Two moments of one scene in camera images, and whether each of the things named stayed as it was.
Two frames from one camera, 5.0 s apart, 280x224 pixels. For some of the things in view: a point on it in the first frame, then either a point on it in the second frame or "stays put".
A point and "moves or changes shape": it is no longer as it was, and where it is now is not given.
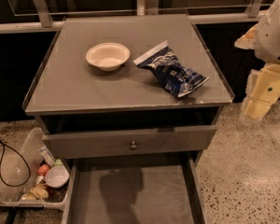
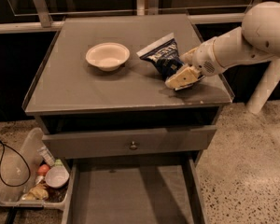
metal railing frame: x=40 y=8 stays put
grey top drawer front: x=63 y=146 stays put
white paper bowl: x=107 y=56 stays put
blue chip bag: x=169 y=69 moves or changes shape
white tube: x=47 y=155 stays put
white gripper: x=273 y=39 to x=204 y=58
